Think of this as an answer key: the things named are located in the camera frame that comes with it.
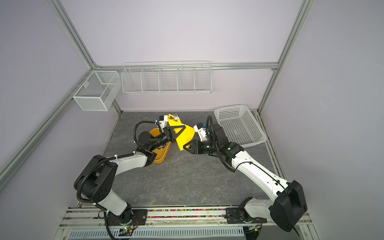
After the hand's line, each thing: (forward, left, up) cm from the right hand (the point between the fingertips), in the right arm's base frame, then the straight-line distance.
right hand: (186, 148), depth 73 cm
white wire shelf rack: (+49, +15, +8) cm, 52 cm away
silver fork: (+14, +6, +8) cm, 17 cm away
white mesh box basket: (+41, +60, +4) cm, 73 cm away
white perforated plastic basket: (+34, -37, -24) cm, 56 cm away
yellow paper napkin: (+5, 0, +3) cm, 6 cm away
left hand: (+6, 0, +6) cm, 9 cm away
